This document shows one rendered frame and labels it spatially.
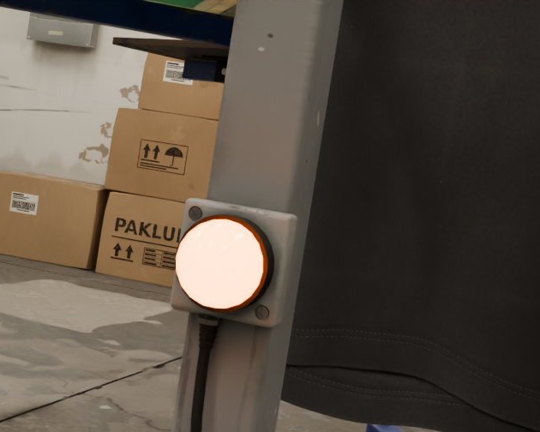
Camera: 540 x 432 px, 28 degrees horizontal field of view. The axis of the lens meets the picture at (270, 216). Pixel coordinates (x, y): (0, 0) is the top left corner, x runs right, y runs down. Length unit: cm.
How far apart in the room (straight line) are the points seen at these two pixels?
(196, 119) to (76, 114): 102
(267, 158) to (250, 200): 2
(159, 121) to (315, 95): 486
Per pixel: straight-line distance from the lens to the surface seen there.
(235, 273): 44
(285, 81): 48
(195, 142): 524
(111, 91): 598
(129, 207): 537
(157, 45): 272
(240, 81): 48
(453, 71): 75
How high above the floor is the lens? 70
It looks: 3 degrees down
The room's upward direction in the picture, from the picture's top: 9 degrees clockwise
